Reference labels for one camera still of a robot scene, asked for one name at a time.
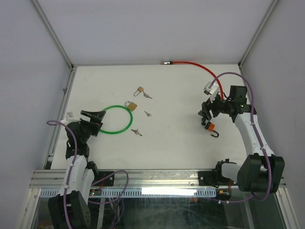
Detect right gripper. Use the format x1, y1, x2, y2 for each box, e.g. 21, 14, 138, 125
198, 91, 233, 121

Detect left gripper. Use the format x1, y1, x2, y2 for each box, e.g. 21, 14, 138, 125
77, 111, 105, 143

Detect orange black padlock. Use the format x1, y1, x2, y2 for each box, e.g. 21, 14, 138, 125
204, 121, 219, 138

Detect green cable lock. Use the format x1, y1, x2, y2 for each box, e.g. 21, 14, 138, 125
99, 105, 133, 135

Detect large brass padlock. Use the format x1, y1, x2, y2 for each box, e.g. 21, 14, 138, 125
124, 101, 137, 112

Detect green cable lock keys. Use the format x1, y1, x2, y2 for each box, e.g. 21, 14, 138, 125
131, 129, 142, 136

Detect small brass padlock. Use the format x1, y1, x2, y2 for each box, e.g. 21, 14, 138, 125
133, 87, 143, 97

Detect small padlock silver keys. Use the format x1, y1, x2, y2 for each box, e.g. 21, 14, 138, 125
143, 92, 152, 99

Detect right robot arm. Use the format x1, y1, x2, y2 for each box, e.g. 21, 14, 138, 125
198, 83, 285, 194

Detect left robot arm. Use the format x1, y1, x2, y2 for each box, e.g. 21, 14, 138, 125
47, 110, 106, 229

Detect red cable lock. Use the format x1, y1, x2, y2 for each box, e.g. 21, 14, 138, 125
161, 61, 224, 99

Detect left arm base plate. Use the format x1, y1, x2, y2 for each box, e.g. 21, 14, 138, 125
92, 171, 115, 187

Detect aluminium mounting rail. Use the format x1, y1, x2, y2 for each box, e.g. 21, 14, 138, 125
30, 169, 210, 188

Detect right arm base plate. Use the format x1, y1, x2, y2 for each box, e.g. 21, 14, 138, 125
197, 170, 237, 187

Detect slotted cable duct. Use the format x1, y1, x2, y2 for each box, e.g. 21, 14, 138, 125
39, 188, 217, 198

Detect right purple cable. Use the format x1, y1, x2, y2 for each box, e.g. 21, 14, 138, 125
211, 72, 272, 203

